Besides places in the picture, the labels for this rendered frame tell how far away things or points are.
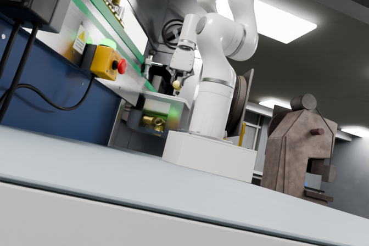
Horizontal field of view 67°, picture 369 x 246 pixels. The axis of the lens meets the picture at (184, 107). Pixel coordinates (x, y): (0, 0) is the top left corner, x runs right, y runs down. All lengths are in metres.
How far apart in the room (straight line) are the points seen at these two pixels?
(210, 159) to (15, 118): 0.50
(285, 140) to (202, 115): 3.98
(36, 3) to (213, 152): 0.58
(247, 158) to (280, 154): 3.92
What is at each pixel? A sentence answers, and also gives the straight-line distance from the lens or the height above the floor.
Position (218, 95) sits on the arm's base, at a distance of 0.92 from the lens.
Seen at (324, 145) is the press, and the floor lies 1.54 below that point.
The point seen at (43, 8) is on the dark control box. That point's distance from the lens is 0.51.
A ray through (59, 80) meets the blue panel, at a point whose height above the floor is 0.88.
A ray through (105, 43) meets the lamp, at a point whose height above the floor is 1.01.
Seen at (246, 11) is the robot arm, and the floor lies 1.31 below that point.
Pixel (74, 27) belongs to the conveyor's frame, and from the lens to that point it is 0.72.
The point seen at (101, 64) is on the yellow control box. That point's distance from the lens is 0.73.
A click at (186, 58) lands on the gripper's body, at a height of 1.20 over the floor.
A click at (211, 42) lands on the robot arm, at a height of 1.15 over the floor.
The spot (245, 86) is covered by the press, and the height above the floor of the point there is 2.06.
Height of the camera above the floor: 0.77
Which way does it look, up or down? 10 degrees up
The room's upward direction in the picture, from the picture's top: 14 degrees clockwise
